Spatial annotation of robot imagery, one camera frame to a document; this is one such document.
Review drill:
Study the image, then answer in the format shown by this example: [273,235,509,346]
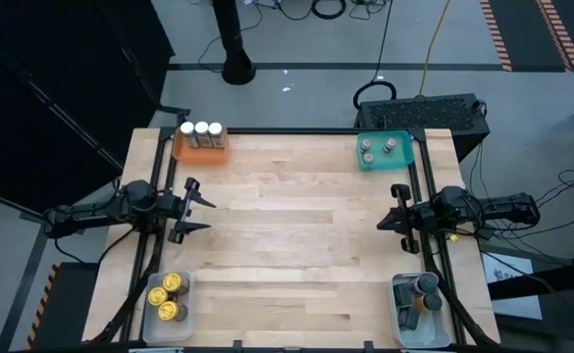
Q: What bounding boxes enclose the white plastic bin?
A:
[388,272,452,350]

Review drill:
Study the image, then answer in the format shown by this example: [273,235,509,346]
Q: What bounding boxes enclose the black cable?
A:
[352,0,398,112]

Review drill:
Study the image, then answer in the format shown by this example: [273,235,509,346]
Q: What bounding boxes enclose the clear plastic bin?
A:
[138,271,195,344]

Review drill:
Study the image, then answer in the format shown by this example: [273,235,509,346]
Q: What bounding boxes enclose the orange spice bottle black cap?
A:
[413,292,444,315]

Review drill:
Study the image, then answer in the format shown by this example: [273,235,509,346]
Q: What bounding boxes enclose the white printed paper sheet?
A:
[481,250,544,321]

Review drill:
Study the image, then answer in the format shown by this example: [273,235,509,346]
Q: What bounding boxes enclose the black curtain partition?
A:
[0,0,176,220]

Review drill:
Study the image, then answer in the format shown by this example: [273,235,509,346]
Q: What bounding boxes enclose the black-capped purple-label spice bottle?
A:
[412,273,440,296]

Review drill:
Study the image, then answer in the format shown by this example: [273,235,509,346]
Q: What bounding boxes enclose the black hazard-edged floor mat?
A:
[480,0,574,74]
[24,261,99,353]

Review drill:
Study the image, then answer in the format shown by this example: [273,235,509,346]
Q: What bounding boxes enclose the black perforated computer case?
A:
[354,92,492,161]

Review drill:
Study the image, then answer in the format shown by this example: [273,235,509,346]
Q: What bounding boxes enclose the black table frame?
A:
[133,126,501,353]

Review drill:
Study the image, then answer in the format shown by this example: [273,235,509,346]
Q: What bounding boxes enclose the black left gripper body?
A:
[160,176,202,245]

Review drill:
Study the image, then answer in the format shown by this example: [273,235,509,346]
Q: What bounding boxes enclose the white-capped clear spice bottle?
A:
[179,121,199,149]
[193,120,213,149]
[207,121,228,150]

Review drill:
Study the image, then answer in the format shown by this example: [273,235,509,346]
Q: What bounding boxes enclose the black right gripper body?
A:
[389,183,445,255]

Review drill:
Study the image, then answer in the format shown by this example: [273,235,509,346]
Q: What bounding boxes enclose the yellow cable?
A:
[417,0,452,97]

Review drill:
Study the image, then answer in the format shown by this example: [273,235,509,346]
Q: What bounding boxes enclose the orange plastic bin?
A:
[172,126,230,167]

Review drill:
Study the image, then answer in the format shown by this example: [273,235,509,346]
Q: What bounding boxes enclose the teal plastic bin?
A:
[355,128,416,173]

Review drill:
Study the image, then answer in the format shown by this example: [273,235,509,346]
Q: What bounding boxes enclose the black support beam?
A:
[487,257,574,301]

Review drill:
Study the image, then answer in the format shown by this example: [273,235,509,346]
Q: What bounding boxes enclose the dark green pepper tin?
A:
[397,306,421,330]
[392,282,415,308]

